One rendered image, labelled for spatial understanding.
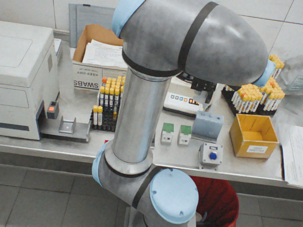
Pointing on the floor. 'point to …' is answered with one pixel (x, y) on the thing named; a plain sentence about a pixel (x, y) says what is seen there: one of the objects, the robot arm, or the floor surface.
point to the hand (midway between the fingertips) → (205, 104)
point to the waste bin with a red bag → (217, 201)
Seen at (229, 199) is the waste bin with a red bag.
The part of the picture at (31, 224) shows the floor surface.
